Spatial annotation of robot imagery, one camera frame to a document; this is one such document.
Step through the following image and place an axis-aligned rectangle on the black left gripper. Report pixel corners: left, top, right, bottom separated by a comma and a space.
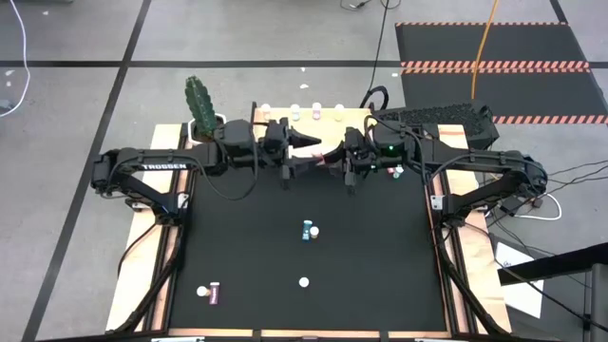
258, 118, 323, 190

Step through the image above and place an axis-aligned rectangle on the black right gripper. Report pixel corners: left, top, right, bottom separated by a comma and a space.
324, 125, 379, 195

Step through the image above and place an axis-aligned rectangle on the green artificial cactus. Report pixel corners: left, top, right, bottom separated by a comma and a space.
183, 74, 224, 139

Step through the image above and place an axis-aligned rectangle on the dark table mat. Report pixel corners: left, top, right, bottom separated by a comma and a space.
168, 127, 450, 333

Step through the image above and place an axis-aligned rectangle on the black hazard striped floor mat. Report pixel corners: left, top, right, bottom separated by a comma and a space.
394, 21, 593, 70
401, 68, 608, 125

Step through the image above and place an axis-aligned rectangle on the light wooden table side board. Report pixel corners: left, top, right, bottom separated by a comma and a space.
104, 123, 196, 333
424, 123, 513, 334

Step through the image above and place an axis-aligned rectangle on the light wooden table edge strip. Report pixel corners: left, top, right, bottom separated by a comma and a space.
168, 327, 450, 339

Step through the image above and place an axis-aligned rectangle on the white paper sheet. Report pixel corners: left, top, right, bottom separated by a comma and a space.
493, 240, 546, 320

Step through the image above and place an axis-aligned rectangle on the black metal beam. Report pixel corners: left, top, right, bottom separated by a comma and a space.
497, 242, 608, 287

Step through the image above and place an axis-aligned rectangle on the wooden shelf black metal frame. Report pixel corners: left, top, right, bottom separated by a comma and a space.
249, 101, 379, 181

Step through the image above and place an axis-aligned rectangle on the thick black cable loop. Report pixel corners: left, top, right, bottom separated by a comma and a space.
359, 84, 391, 111

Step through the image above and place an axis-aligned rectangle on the thin black hanging cable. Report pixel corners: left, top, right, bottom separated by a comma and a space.
339, 0, 403, 11
363, 0, 391, 96

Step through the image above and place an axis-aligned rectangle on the yellow hanging cable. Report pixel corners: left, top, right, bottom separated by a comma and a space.
470, 0, 500, 101

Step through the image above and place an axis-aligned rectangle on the black braided cable bundle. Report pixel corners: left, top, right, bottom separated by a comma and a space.
113, 222, 189, 333
434, 227, 509, 336

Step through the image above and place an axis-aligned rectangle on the black aluminium table frame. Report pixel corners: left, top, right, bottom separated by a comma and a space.
142, 122, 476, 342

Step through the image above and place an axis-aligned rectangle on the white looped cable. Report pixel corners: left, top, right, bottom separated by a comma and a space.
515, 192, 563, 222

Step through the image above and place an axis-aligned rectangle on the black floor cable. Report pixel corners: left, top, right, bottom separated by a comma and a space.
545, 163, 608, 189
545, 160, 608, 180

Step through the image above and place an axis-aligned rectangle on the white floor cable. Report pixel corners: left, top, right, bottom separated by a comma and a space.
0, 0, 32, 119

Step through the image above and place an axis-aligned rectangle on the gray metal post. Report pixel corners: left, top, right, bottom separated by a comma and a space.
590, 263, 608, 342

